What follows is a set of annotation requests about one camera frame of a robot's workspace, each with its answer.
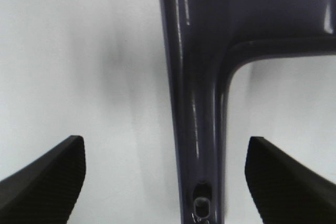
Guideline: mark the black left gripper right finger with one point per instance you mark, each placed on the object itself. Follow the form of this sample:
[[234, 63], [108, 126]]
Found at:
[[284, 190]]

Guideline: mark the purple plastic dustpan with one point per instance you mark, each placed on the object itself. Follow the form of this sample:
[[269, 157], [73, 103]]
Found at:
[[206, 41]]

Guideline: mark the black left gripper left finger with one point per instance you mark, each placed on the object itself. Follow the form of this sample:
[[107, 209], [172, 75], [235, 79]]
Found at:
[[46, 190]]

